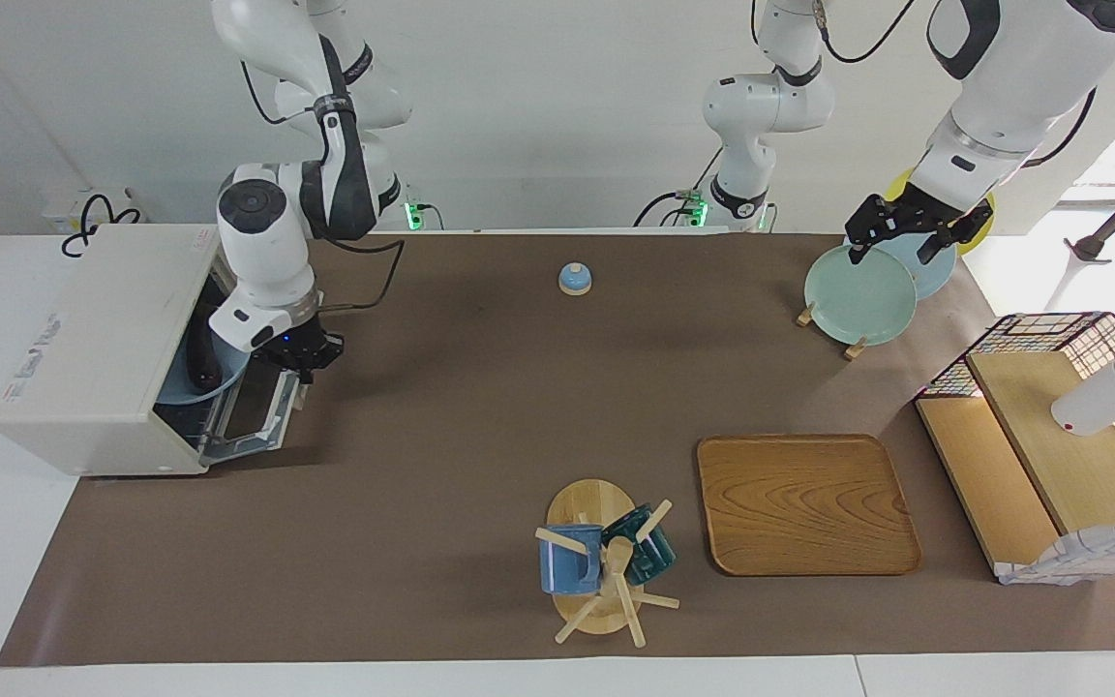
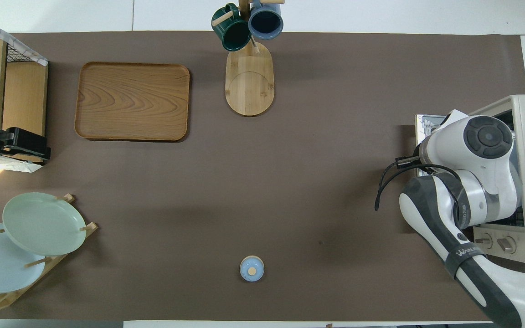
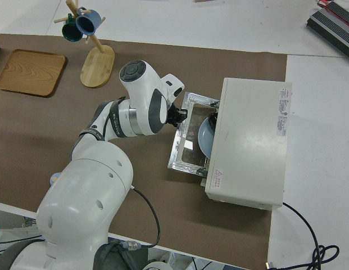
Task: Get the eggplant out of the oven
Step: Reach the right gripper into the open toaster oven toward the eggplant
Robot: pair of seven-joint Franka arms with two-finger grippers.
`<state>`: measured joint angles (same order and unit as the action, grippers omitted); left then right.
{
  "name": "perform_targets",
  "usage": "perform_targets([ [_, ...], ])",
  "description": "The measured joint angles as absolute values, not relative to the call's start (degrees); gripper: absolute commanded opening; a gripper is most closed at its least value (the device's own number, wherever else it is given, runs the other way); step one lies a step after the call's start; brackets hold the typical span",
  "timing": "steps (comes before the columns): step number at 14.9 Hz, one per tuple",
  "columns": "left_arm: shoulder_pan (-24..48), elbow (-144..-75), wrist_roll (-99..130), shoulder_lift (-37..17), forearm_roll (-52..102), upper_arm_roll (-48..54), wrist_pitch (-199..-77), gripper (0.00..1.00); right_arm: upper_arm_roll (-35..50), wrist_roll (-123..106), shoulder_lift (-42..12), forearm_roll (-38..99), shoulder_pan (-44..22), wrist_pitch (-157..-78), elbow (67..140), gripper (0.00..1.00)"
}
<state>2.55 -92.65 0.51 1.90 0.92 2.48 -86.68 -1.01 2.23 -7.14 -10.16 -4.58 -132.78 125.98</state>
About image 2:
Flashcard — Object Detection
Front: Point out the large brown table mat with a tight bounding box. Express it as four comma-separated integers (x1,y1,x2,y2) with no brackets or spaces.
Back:
0,31,525,322

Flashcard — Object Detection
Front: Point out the rectangular wooden tray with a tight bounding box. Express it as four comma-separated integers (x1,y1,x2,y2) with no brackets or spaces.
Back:
75,61,190,142

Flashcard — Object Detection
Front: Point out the pale green plate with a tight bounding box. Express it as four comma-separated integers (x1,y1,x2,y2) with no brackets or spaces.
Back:
2,192,87,256

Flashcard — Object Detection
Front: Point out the wooden mug tree stand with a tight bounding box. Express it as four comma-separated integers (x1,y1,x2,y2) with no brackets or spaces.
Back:
225,0,286,117

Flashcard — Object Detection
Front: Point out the wooden shelf with wire mesh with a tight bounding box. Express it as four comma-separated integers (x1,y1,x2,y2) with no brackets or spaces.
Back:
0,11,49,173

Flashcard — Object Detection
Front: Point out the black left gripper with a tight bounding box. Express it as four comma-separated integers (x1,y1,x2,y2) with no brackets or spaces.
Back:
0,128,51,162

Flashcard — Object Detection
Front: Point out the grey blue mug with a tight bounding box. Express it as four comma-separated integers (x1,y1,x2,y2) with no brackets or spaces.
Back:
248,0,284,40

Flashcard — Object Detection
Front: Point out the dark green mug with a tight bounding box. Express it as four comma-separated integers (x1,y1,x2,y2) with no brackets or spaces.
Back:
211,3,252,51

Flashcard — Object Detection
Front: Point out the wooden plate rack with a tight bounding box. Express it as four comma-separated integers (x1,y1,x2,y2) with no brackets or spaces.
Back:
0,194,98,313

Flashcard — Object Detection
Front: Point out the glass oven door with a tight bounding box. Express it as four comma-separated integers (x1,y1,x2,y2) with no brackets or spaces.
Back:
415,114,450,178

